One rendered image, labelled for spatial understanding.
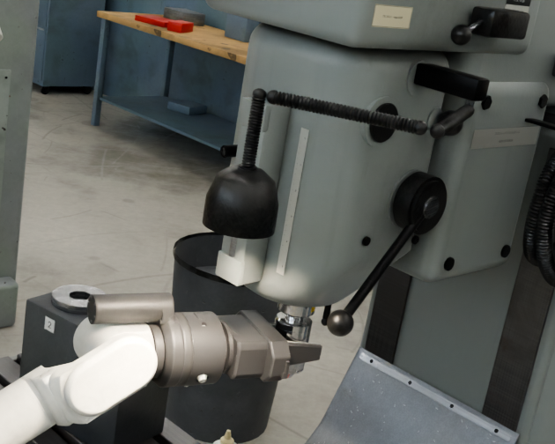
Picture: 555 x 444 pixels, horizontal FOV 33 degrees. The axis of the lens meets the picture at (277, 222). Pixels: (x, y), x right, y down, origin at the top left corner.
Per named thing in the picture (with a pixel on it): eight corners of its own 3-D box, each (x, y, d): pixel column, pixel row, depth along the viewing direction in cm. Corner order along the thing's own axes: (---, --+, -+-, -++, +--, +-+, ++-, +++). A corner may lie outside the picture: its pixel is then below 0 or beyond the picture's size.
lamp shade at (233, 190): (192, 227, 91) (201, 165, 89) (215, 209, 97) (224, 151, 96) (263, 244, 89) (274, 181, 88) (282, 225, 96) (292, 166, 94)
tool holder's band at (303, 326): (317, 326, 121) (319, 319, 121) (299, 336, 117) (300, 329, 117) (286, 314, 123) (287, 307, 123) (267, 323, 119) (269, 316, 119)
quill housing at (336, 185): (308, 334, 105) (363, 48, 96) (192, 268, 119) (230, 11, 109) (413, 306, 119) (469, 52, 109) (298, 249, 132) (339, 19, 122)
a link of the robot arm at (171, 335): (192, 395, 110) (97, 403, 105) (159, 369, 120) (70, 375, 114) (199, 300, 109) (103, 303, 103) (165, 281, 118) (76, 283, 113)
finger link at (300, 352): (315, 361, 121) (273, 364, 118) (321, 338, 120) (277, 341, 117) (321, 367, 119) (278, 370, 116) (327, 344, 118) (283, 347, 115)
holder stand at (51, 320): (111, 459, 146) (126, 341, 140) (15, 402, 157) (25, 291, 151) (163, 432, 155) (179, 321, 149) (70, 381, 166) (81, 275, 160)
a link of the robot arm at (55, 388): (168, 373, 107) (63, 441, 102) (141, 352, 115) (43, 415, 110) (144, 326, 105) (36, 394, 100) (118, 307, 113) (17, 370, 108)
